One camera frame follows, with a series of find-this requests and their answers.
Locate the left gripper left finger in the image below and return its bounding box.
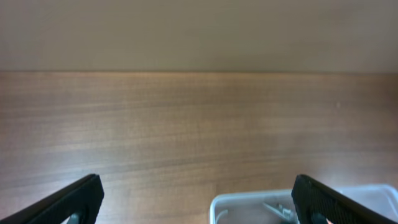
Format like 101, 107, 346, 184
1, 174, 104, 224

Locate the clear plastic container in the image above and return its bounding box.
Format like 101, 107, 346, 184
209, 184, 397, 224

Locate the silver combination wrench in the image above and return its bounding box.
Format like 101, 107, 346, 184
263, 203, 299, 224

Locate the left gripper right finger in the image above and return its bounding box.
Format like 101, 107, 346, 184
292, 174, 396, 224

